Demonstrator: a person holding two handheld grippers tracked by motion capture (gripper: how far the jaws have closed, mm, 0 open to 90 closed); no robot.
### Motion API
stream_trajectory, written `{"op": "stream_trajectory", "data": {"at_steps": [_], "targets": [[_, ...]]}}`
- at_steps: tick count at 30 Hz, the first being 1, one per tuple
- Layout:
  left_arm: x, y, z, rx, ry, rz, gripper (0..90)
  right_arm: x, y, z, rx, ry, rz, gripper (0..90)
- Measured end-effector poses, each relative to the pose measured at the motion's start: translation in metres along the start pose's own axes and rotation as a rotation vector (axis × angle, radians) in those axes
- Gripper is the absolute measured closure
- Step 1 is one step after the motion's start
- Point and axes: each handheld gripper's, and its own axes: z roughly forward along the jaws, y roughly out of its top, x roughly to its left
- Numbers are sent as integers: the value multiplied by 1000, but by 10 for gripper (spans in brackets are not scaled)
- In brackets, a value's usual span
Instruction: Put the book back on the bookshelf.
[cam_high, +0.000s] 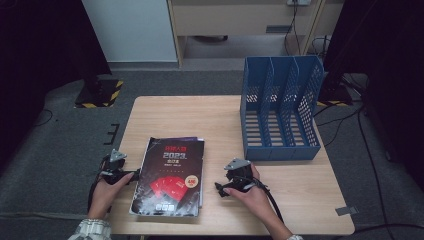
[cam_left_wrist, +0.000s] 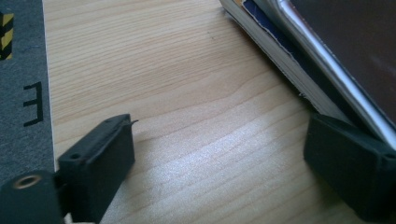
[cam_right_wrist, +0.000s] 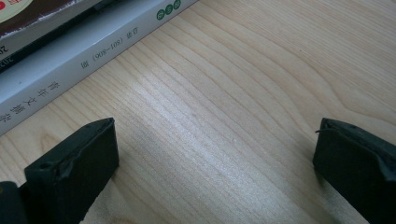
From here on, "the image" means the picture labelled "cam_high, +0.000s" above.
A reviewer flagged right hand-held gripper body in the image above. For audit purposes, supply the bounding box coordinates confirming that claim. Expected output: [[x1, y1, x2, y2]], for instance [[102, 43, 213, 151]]
[[223, 158, 256, 193]]

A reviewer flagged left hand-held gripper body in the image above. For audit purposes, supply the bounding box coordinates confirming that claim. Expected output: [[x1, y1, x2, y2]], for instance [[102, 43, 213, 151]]
[[99, 148, 134, 184]]

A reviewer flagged black magazine with red cards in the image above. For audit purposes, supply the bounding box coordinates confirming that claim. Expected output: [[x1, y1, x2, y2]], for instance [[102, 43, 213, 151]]
[[129, 136, 205, 218]]

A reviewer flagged blue file rack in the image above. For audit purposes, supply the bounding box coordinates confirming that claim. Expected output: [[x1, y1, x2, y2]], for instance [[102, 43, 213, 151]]
[[239, 54, 326, 162]]

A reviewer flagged person's right hand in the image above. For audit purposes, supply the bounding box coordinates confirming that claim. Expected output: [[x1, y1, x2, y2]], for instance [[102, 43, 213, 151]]
[[223, 163, 285, 231]]

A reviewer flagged person's left hand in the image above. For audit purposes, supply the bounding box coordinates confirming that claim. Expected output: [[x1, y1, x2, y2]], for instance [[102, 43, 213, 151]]
[[88, 172, 135, 220]]

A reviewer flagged grey tape piece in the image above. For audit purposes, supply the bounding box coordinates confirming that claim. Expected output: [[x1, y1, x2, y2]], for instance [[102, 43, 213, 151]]
[[334, 205, 360, 217]]

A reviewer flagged white panel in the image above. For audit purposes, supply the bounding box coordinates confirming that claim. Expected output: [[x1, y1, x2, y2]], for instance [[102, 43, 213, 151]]
[[81, 0, 178, 63]]

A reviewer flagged black curtain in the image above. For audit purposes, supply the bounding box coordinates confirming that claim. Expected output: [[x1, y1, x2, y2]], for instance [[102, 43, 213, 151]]
[[0, 0, 113, 174], [322, 0, 424, 191]]

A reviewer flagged light wooden cabinet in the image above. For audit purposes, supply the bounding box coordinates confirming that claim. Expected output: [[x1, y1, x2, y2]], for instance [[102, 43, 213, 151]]
[[166, 0, 346, 69]]

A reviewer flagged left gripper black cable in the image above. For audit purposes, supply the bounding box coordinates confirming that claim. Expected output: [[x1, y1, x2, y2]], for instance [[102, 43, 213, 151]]
[[87, 156, 112, 214]]

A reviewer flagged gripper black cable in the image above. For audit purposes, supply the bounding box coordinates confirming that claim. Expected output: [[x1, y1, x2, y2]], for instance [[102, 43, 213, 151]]
[[244, 176, 285, 224], [87, 156, 112, 214]]

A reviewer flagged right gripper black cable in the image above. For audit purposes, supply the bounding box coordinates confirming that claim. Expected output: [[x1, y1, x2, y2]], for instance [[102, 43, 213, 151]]
[[244, 176, 285, 224]]

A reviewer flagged thin black floor cable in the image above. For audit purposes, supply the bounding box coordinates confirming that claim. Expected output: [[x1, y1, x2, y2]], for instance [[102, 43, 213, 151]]
[[33, 108, 54, 128]]

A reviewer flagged long black floor cable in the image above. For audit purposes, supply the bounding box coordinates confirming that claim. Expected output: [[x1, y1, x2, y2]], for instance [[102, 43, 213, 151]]
[[357, 106, 389, 231]]

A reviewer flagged coiled black cable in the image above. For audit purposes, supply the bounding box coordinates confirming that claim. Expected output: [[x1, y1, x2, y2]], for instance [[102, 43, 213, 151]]
[[311, 34, 332, 58]]

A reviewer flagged black hanging cable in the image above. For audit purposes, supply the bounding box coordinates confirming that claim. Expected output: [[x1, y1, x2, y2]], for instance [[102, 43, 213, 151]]
[[283, 3, 303, 57]]

